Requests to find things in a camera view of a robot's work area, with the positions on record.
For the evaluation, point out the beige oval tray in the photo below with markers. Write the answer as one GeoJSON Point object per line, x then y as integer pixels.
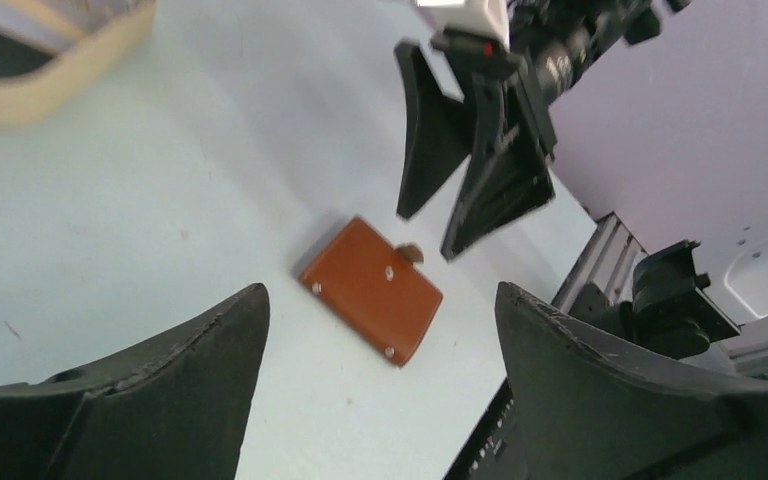
{"type": "Point", "coordinates": [51, 51]}

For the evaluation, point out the aluminium frame rail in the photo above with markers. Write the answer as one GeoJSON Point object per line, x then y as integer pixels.
{"type": "Point", "coordinates": [608, 261]}

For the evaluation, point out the brown leather card holder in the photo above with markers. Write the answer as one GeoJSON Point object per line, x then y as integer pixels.
{"type": "Point", "coordinates": [374, 289]}

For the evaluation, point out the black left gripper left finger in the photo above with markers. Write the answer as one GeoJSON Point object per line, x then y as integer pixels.
{"type": "Point", "coordinates": [174, 406]}

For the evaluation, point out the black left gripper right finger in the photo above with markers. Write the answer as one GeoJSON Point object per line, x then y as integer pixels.
{"type": "Point", "coordinates": [589, 405]}

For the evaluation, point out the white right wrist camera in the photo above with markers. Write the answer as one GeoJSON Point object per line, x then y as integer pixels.
{"type": "Point", "coordinates": [487, 18]}

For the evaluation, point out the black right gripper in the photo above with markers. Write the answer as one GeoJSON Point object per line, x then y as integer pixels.
{"type": "Point", "coordinates": [509, 92]}

